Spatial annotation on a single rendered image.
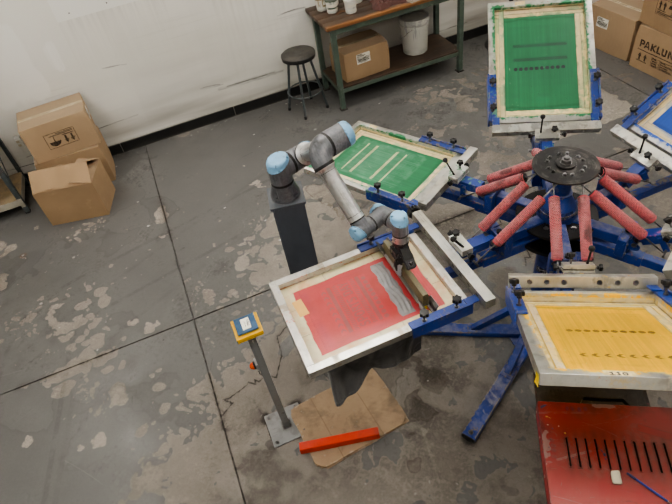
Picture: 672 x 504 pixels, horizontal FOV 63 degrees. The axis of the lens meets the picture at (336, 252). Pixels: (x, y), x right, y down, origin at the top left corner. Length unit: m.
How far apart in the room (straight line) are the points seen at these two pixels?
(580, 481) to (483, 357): 1.65
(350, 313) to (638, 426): 1.22
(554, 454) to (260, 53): 4.88
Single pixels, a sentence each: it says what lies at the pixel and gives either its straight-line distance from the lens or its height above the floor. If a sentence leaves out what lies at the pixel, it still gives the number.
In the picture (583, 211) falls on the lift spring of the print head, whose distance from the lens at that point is 2.68.
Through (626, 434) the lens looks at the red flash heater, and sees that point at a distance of 2.16.
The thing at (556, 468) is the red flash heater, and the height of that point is 1.10.
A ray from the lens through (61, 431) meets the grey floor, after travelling 3.99.
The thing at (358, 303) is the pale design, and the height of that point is 0.96.
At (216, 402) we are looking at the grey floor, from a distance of 3.64.
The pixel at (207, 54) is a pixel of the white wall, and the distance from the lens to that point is 5.89.
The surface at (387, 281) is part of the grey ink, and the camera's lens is 2.67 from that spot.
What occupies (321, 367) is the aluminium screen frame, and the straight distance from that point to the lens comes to 2.38.
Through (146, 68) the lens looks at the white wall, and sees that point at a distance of 5.85.
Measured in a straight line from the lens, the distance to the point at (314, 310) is 2.61.
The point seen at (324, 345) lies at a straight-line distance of 2.48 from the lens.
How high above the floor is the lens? 2.94
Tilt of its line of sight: 44 degrees down
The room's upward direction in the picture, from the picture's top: 11 degrees counter-clockwise
